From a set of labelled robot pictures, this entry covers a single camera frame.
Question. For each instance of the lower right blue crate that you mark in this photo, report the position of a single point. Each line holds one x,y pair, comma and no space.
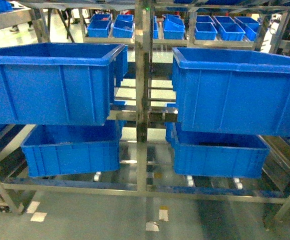
206,154

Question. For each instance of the upper right large blue crate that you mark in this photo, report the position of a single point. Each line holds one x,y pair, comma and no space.
232,91

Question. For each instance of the large blue crate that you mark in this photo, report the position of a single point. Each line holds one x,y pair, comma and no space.
59,83
232,91

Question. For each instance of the small blue tilted bin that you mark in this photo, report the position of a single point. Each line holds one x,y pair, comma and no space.
173,27

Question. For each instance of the lower left blue crate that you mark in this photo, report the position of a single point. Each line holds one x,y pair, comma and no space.
53,150

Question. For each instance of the small blue bin far left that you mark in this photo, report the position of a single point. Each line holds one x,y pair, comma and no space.
99,26

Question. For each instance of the upper left large blue crate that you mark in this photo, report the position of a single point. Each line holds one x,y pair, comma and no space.
59,83

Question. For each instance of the small blue bin far right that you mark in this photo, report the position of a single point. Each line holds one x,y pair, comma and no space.
249,25

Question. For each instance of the stainless steel rack frame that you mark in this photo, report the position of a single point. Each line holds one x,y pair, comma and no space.
145,99

